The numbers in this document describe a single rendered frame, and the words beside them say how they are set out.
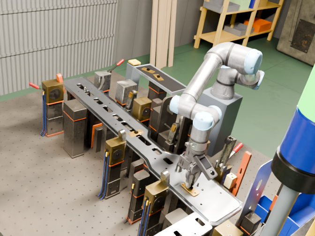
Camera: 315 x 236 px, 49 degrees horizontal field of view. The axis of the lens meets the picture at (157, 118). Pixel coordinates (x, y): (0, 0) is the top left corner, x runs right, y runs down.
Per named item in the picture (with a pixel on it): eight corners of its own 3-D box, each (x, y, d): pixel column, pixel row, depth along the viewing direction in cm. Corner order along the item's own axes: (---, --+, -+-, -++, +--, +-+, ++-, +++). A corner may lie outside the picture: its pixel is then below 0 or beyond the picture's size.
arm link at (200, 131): (218, 114, 138) (210, 123, 132) (211, 136, 144) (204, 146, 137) (199, 107, 141) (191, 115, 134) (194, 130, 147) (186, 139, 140)
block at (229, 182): (207, 229, 175) (226, 174, 157) (212, 226, 178) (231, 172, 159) (213, 233, 173) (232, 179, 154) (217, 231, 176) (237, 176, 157)
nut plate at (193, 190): (180, 184, 155) (181, 182, 154) (186, 181, 157) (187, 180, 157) (193, 196, 150) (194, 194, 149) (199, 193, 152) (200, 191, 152)
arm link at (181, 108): (214, 31, 171) (167, 100, 146) (235, 38, 167) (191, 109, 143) (213, 49, 180) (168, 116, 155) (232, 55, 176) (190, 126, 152)
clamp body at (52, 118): (37, 132, 222) (36, 81, 203) (57, 127, 231) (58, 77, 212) (43, 139, 217) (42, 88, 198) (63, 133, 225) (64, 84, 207)
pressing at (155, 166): (54, 82, 221) (54, 80, 220) (85, 77, 234) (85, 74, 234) (212, 229, 138) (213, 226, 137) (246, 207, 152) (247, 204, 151)
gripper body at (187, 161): (189, 160, 155) (194, 138, 149) (203, 171, 150) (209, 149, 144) (176, 165, 151) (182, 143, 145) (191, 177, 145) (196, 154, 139)
